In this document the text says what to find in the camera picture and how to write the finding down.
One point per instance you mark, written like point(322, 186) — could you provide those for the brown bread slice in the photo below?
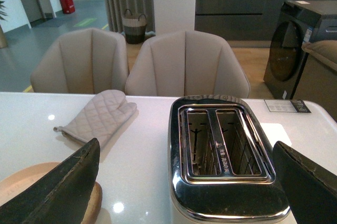
point(94, 205)

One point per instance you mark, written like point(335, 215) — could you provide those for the red cabinet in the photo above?
point(67, 6)

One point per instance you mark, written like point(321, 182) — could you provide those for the beige chair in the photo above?
point(187, 63)
point(87, 61)

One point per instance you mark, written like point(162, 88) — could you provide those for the white chrome toaster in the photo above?
point(220, 164)

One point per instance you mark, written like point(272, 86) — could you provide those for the grey quilted oven mitt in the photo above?
point(103, 115)

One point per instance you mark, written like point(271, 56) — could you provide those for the black label card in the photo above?
point(292, 106)

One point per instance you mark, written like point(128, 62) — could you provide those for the beige round plate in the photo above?
point(21, 180)

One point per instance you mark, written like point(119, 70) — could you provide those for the left beige chair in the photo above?
point(87, 61)

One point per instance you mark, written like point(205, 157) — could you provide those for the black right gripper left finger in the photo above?
point(60, 196)

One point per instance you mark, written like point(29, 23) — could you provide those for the right beige chair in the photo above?
point(187, 63)

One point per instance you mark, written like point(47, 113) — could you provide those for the white refrigerator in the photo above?
point(174, 15)

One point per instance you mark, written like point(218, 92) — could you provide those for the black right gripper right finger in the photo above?
point(309, 188)

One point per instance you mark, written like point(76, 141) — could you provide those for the woven laundry basket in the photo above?
point(134, 26)

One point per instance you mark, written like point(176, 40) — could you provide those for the dark kitchen cabinet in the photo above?
point(238, 20)

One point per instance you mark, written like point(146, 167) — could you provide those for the dark washing machine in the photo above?
point(299, 22)

